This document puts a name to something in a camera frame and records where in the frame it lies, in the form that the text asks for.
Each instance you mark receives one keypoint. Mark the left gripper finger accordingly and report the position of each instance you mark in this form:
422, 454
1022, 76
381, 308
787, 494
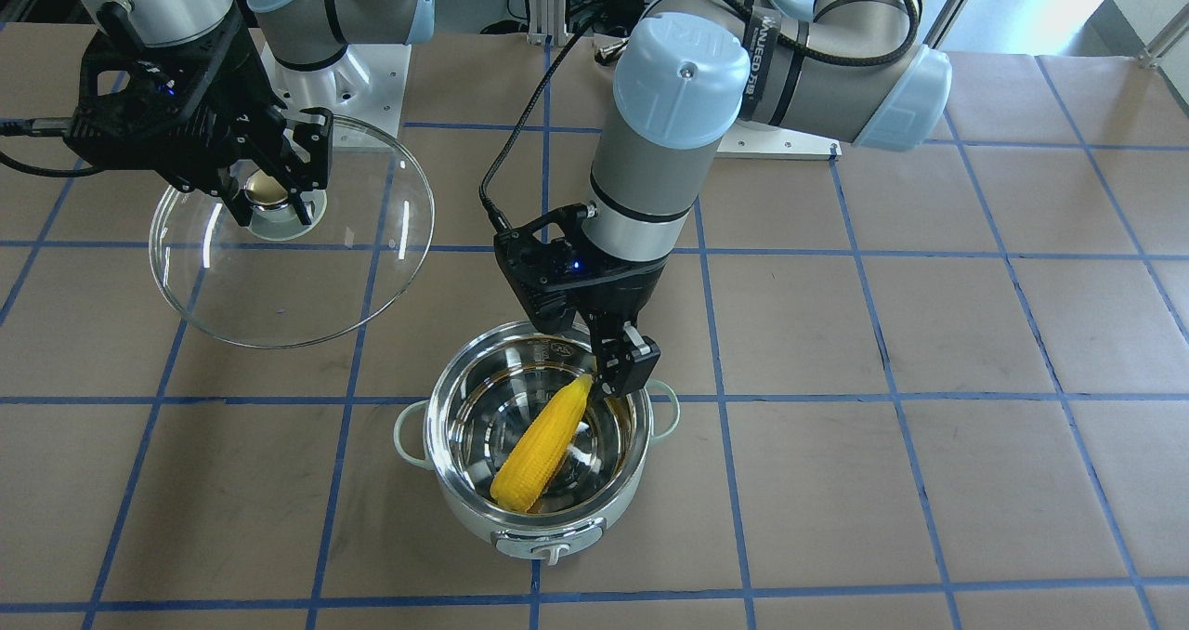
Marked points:
623, 357

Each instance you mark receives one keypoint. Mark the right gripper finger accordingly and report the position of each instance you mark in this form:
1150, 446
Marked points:
306, 157
239, 206

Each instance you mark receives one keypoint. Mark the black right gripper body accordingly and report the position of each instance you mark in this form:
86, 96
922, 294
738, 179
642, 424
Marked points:
243, 108

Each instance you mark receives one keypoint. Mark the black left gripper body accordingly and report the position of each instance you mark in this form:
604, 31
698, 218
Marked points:
624, 297

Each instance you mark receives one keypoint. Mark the glass pot lid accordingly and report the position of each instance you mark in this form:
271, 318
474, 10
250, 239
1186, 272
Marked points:
293, 278

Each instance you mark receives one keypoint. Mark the yellow corn cob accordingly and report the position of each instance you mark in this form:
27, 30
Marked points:
537, 456

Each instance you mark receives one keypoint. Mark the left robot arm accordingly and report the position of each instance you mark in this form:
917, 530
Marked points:
850, 70

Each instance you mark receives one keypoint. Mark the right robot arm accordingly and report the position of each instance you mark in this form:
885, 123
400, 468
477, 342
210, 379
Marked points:
303, 35

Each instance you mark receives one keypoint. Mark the pale green cooking pot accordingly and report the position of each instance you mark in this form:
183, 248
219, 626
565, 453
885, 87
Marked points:
482, 404

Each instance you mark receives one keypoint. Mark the black power adapter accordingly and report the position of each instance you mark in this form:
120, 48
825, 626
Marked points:
623, 10

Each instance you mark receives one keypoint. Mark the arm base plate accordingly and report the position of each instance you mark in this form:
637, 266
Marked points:
770, 143
367, 84

